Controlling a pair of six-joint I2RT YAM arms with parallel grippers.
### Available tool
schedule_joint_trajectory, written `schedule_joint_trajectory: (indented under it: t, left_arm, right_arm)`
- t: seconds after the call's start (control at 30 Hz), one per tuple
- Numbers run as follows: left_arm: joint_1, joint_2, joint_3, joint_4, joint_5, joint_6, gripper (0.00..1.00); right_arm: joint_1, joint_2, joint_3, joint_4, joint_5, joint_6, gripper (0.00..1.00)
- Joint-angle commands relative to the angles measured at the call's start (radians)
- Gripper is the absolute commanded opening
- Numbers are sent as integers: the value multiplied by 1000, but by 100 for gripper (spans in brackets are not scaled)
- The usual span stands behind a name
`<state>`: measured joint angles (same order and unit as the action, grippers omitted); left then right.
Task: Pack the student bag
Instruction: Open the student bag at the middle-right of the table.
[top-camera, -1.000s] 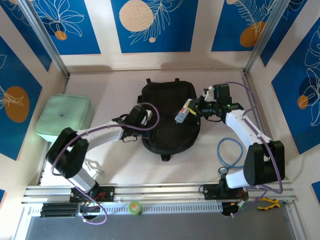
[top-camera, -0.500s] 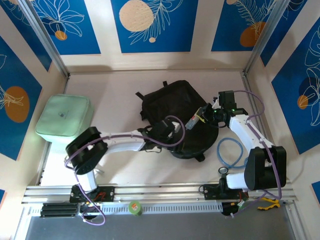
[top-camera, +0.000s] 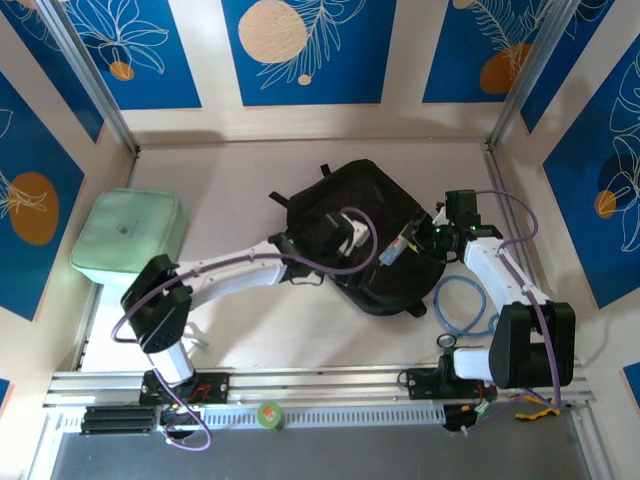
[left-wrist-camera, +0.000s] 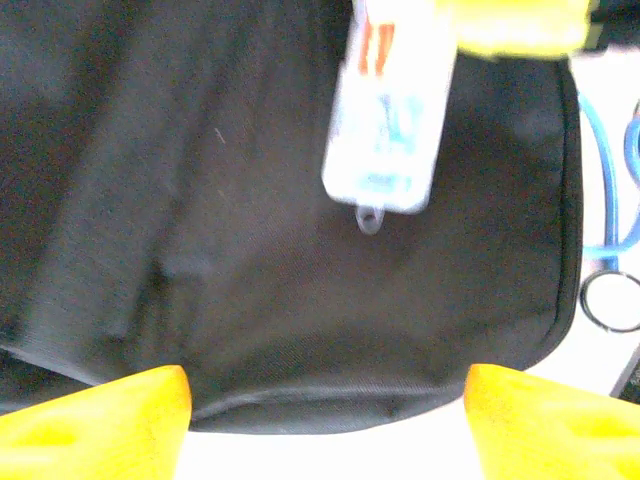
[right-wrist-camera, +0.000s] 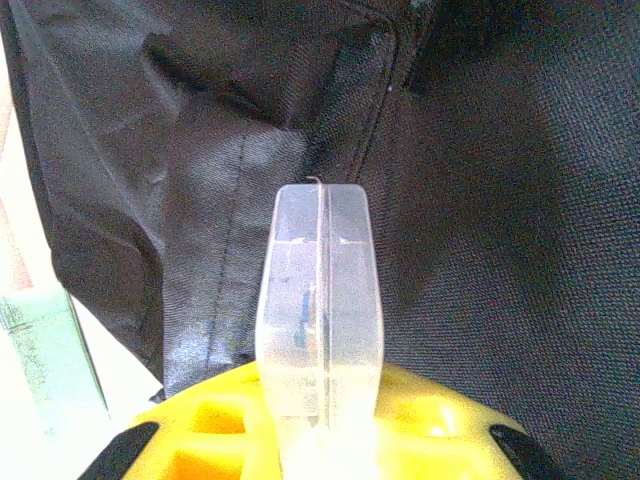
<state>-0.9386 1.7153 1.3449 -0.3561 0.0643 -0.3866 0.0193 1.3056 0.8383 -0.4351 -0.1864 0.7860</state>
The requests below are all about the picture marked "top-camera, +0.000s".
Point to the small clear stationery case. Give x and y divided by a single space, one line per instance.
392 252

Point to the black backpack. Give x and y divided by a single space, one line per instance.
370 190

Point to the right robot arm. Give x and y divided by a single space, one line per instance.
500 270

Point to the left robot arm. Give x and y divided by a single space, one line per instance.
235 275

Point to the blue poster with white leaves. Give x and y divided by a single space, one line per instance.
575 225

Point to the blue poster with beige circle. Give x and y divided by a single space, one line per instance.
350 75

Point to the blue poster with orange circle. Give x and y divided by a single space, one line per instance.
30 275
450 50

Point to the green tape roll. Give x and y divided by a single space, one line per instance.
270 416

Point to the mint green pouch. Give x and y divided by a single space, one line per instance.
125 225

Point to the grey metal panel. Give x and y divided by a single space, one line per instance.
350 455

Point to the blue poster with white flower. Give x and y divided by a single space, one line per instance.
165 75

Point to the black ribbed block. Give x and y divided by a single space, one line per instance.
117 420

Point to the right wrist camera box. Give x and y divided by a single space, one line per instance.
440 216

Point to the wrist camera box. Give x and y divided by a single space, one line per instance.
359 231
440 216

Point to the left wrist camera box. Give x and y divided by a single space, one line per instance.
359 231

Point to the aluminium side rail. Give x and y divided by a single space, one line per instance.
495 170

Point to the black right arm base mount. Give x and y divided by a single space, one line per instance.
425 385

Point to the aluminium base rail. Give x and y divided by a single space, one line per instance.
320 380

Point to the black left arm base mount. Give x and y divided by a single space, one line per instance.
215 385

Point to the blue floral wall poster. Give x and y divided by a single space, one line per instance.
50 75
632 380
4 392
590 50

